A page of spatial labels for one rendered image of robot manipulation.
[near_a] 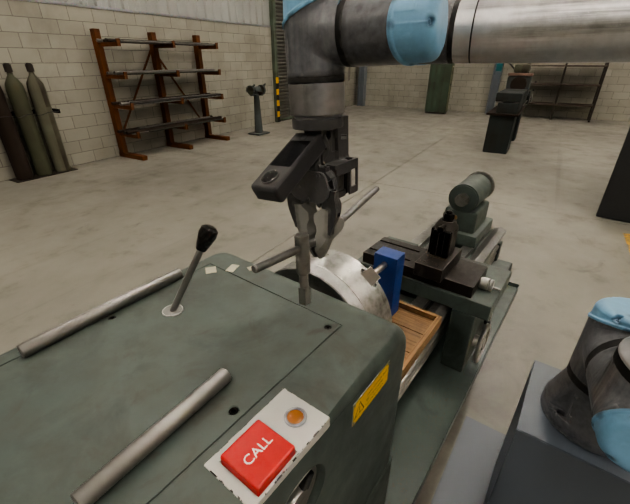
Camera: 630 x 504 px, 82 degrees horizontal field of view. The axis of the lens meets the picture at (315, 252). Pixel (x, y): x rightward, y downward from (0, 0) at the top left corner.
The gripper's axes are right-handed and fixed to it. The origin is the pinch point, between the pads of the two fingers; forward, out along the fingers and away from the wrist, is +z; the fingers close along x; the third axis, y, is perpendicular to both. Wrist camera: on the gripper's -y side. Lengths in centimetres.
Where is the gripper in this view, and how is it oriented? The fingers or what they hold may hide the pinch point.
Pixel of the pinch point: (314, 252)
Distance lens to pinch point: 58.0
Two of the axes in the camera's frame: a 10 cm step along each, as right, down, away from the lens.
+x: -7.9, -2.4, 5.6
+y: 6.1, -3.8, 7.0
